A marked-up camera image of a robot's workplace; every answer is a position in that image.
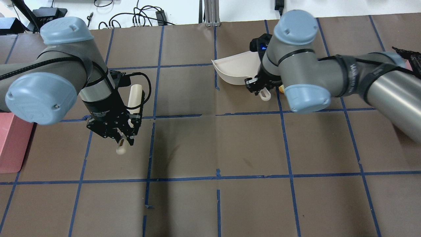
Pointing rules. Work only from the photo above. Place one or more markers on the aluminium frame post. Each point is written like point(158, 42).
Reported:
point(211, 13)

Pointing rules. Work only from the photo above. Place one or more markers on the pink plastic bin right side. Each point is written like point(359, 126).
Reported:
point(407, 64)

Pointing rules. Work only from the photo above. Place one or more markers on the pink plastic bin left side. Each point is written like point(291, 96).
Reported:
point(14, 138)

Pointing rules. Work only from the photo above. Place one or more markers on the pink plastic bin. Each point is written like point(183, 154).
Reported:
point(407, 64)
point(14, 138)

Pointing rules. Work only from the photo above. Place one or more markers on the white plastic dustpan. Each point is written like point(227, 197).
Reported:
point(237, 68)

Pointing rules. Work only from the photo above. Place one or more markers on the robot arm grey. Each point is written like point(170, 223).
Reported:
point(71, 66)
point(381, 79)

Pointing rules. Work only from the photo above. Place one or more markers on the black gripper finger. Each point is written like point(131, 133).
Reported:
point(136, 120)
point(123, 140)

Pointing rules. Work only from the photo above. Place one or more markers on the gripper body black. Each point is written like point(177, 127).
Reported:
point(257, 84)
point(104, 108)

